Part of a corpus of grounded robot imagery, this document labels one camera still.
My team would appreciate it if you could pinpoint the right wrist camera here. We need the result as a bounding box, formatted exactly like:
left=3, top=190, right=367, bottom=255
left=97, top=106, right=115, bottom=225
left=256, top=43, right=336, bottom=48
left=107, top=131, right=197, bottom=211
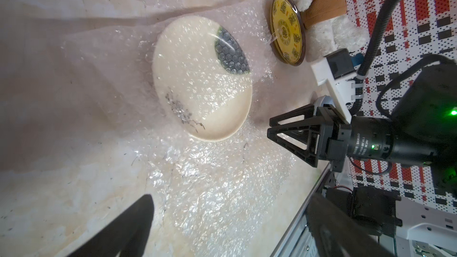
left=311, top=49, right=364, bottom=122

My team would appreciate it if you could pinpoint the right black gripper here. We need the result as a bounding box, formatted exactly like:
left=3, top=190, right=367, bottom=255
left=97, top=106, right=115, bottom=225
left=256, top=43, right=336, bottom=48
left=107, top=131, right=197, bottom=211
left=267, top=104, right=439, bottom=171

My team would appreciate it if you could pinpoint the bubble wrap sheet of cream plate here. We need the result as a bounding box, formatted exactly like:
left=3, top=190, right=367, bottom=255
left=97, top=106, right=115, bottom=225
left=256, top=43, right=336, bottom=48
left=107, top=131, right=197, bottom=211
left=65, top=0, right=322, bottom=257

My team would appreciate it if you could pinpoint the yellow patterned plate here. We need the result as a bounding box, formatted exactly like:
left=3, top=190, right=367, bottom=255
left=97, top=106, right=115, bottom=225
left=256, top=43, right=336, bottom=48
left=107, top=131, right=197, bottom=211
left=269, top=0, right=306, bottom=66

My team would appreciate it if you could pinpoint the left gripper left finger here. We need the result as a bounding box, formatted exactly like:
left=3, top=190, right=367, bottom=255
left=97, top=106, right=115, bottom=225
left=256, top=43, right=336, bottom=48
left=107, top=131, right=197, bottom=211
left=70, top=195, right=155, bottom=257

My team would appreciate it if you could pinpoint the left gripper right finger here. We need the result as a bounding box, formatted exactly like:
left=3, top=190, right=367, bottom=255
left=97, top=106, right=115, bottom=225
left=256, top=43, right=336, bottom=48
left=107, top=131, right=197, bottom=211
left=306, top=193, right=393, bottom=257

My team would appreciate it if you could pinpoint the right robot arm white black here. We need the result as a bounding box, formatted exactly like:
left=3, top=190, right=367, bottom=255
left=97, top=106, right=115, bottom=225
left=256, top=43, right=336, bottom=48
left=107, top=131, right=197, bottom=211
left=267, top=54, right=457, bottom=193

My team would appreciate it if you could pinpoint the white teddy bear brown shirt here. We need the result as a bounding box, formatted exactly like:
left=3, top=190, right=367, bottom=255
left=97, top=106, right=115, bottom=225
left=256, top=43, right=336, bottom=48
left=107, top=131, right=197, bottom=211
left=293, top=0, right=370, bottom=62

